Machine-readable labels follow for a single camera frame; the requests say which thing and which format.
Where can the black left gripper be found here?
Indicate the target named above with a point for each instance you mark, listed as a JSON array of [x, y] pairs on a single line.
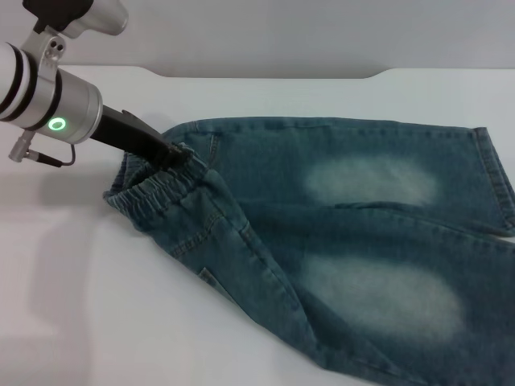
[[124, 134]]

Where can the blue denim shorts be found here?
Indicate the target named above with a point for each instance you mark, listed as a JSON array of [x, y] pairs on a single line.
[[342, 249]]

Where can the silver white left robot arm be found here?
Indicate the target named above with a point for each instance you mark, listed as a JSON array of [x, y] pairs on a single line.
[[48, 96]]

